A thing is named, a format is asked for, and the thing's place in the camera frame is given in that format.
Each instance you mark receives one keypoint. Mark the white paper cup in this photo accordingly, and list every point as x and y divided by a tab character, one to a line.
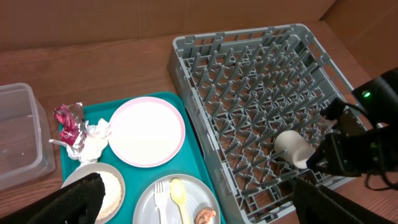
295	149

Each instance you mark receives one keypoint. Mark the crumpled white napkin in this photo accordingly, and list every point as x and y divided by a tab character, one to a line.
95	142

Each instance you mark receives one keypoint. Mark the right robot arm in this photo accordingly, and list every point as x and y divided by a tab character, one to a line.
377	100

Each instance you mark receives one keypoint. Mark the yellow plastic spoon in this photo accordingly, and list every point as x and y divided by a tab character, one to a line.
179	196

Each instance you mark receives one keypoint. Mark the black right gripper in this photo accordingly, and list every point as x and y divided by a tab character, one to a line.
352	156

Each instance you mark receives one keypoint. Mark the pink rimmed white plate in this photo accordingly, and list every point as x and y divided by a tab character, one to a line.
146	132

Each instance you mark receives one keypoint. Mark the grey plate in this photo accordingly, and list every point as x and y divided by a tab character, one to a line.
199	196

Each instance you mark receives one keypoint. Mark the brown food scrap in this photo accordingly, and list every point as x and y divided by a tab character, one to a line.
205	216

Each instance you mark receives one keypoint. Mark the white plastic fork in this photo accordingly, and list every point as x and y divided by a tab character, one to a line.
160	197

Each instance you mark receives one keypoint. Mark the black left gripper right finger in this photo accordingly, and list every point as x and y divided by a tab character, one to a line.
321	205

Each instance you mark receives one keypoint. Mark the grey dishwasher rack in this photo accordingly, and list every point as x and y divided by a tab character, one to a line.
241	89

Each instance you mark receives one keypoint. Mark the clear plastic bin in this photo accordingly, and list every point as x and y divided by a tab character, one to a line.
26	153

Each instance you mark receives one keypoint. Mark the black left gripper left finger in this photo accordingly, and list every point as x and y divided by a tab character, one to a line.
79	202

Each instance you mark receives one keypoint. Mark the teal plastic tray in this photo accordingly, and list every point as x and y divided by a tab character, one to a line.
188	161

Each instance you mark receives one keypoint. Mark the grey bowl with rice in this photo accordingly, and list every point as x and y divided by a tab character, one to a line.
114	188

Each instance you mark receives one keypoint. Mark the red foil wrapper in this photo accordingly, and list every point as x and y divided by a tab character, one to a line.
71	117

